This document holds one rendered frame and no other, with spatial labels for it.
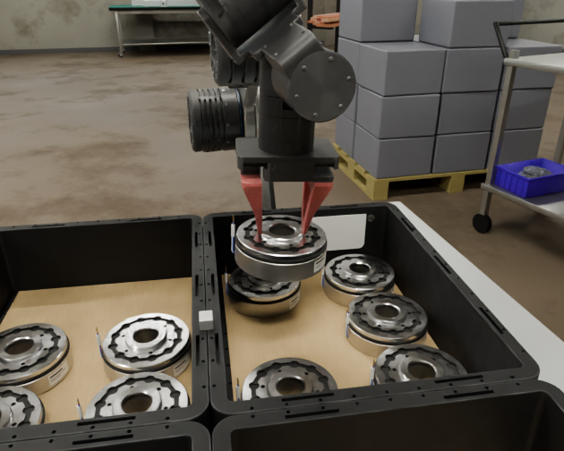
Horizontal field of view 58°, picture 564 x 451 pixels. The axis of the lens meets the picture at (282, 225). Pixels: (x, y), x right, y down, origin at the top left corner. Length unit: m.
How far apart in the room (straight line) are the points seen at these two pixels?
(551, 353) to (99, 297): 0.72
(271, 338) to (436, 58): 2.63
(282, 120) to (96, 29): 10.28
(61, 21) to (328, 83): 10.42
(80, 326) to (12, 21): 10.31
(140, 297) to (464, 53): 2.72
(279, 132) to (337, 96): 0.09
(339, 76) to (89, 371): 0.45
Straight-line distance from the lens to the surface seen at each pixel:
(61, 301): 0.80
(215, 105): 1.43
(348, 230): 0.80
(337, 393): 0.46
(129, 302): 0.77
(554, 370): 0.92
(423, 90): 3.15
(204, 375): 0.48
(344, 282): 0.73
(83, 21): 10.75
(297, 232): 0.56
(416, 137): 3.21
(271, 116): 0.50
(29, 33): 10.91
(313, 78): 0.42
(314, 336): 0.67
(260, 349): 0.65
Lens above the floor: 1.25
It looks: 26 degrees down
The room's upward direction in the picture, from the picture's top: straight up
